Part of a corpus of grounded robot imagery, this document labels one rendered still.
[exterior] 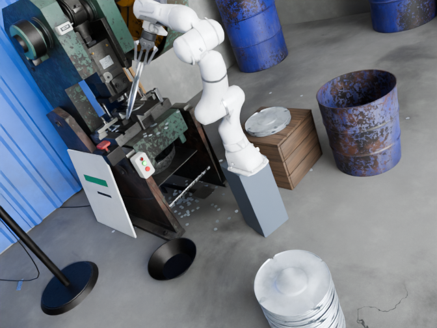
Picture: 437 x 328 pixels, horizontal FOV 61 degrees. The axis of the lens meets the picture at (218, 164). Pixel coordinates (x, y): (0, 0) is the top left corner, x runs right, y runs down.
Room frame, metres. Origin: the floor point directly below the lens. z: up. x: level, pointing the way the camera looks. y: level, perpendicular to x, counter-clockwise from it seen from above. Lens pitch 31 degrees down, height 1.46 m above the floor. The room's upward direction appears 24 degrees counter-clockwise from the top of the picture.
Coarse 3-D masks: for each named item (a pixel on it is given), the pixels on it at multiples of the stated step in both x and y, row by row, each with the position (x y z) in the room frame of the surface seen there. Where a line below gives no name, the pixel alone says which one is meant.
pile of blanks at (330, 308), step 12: (324, 300) 0.79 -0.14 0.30; (336, 300) 0.84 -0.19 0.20; (264, 312) 0.90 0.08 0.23; (312, 312) 0.77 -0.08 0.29; (324, 312) 0.79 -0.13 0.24; (336, 312) 0.82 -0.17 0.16; (276, 324) 0.83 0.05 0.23; (288, 324) 0.80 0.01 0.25; (300, 324) 0.78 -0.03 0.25; (312, 324) 0.77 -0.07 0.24; (324, 324) 0.78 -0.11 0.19; (336, 324) 0.80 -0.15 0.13
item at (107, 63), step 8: (96, 40) 2.27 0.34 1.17; (104, 40) 2.18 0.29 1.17; (88, 48) 2.12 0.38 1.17; (96, 48) 2.14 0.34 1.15; (104, 48) 2.16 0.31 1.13; (96, 56) 2.12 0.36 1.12; (104, 56) 2.15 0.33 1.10; (112, 56) 2.17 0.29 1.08; (104, 64) 2.13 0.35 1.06; (112, 64) 2.16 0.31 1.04; (120, 64) 2.19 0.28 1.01; (104, 72) 2.12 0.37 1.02; (112, 72) 2.14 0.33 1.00; (120, 72) 2.17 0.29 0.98; (112, 80) 2.10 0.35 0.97; (120, 80) 2.12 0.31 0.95; (128, 80) 2.19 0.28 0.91; (104, 88) 2.13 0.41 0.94; (112, 88) 2.12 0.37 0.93; (120, 88) 2.11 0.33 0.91
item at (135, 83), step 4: (136, 76) 2.11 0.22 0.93; (136, 80) 2.04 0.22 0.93; (132, 84) 2.15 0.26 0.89; (136, 84) 1.98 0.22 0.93; (132, 88) 2.15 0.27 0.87; (136, 88) 1.88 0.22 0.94; (132, 92) 2.01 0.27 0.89; (136, 92) 1.87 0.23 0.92; (132, 96) 1.95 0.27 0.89; (132, 100) 1.94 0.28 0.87; (128, 104) 2.11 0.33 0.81; (132, 104) 1.86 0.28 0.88; (128, 108) 2.06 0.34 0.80; (132, 108) 1.87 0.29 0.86; (128, 112) 2.00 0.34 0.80; (128, 116) 1.94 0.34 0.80
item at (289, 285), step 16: (288, 256) 1.03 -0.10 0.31; (304, 256) 1.00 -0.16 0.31; (272, 272) 0.99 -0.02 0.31; (288, 272) 0.95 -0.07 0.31; (304, 272) 0.92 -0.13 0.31; (320, 272) 0.90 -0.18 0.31; (256, 288) 0.95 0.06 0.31; (272, 288) 0.92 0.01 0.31; (288, 288) 0.89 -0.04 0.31; (304, 288) 0.86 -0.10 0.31; (320, 288) 0.84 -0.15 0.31; (272, 304) 0.86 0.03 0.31; (288, 304) 0.83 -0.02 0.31; (304, 304) 0.81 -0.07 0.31
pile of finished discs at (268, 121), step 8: (264, 112) 2.14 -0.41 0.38; (272, 112) 2.09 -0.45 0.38; (280, 112) 2.05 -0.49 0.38; (288, 112) 2.01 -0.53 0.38; (248, 120) 2.13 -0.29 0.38; (256, 120) 2.08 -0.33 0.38; (264, 120) 2.03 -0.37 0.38; (272, 120) 1.98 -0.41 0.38; (280, 120) 1.95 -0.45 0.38; (288, 120) 1.93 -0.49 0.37; (248, 128) 2.04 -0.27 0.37; (256, 128) 1.99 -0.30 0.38; (264, 128) 1.95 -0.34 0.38; (272, 128) 1.90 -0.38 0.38; (280, 128) 1.89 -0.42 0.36; (256, 136) 1.94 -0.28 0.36; (264, 136) 1.91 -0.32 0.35
